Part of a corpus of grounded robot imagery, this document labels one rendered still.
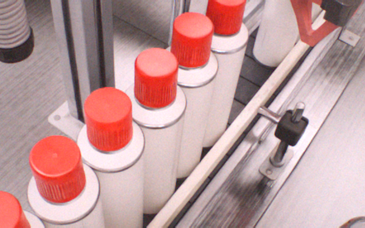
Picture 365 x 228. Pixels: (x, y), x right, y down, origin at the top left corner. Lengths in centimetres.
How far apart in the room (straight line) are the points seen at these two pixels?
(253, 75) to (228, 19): 23
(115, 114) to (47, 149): 5
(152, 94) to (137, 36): 39
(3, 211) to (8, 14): 13
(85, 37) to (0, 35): 16
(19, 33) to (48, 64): 36
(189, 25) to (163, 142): 10
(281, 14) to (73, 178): 37
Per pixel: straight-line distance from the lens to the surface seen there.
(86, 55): 52
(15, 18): 35
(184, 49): 39
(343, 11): 42
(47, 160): 31
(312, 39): 50
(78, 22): 49
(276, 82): 60
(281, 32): 61
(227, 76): 47
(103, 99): 34
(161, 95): 36
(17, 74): 71
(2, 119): 67
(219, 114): 51
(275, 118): 57
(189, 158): 50
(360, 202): 58
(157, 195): 48
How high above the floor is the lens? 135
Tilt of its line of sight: 52 degrees down
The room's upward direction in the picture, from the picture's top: 8 degrees clockwise
